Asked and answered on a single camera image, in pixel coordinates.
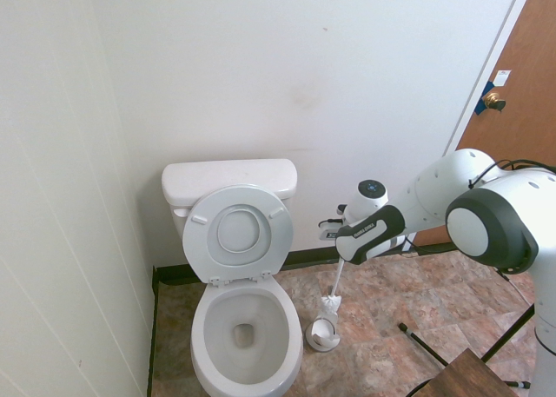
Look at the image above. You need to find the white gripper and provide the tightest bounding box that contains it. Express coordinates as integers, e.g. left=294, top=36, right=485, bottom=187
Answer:
left=321, top=223, right=345, bottom=243

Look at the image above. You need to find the white toilet brush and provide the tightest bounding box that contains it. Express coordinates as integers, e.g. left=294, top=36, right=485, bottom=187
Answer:
left=320, top=258, right=348, bottom=321

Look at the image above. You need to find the white raised toilet seat lid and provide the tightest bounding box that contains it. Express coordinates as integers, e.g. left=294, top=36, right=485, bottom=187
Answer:
left=182, top=183, right=295, bottom=288

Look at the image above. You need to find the white toilet brush holder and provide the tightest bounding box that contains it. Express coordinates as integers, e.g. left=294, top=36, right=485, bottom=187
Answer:
left=308, top=313, right=341, bottom=354

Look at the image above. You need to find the white toilet tank lid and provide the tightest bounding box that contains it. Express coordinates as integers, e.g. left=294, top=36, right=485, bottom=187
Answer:
left=161, top=158, right=300, bottom=208

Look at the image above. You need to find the white toilet bowl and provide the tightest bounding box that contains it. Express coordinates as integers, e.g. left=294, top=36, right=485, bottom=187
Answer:
left=189, top=277, right=304, bottom=397

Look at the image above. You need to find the white toilet tank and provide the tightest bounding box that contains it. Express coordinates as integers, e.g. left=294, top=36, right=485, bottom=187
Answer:
left=167, top=188, right=295, bottom=251

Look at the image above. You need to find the dark wooden table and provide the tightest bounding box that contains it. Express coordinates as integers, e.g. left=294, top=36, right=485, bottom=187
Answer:
left=420, top=347, right=519, bottom=397

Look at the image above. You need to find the blue tape strip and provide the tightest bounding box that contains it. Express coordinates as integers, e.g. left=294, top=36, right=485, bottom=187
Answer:
left=473, top=79, right=499, bottom=116

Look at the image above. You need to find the brass door knob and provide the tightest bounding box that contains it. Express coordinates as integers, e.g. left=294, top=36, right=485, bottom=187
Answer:
left=483, top=89, right=507, bottom=112

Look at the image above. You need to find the brown wooden door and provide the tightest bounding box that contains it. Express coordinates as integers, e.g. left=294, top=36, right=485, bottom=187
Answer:
left=411, top=0, right=556, bottom=248

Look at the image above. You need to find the black camera tripod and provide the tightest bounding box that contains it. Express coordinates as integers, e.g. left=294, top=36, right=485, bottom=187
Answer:
left=398, top=268, right=537, bottom=390

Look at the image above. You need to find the black floor cable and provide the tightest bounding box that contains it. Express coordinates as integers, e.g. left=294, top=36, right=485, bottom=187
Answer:
left=405, top=376, right=440, bottom=397

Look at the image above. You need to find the thin white cable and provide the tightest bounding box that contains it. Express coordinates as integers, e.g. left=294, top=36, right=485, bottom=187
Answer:
left=498, top=269, right=536, bottom=308

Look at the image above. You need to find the white door frame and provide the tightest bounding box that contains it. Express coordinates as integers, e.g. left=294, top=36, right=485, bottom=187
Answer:
left=443, top=0, right=540, bottom=160

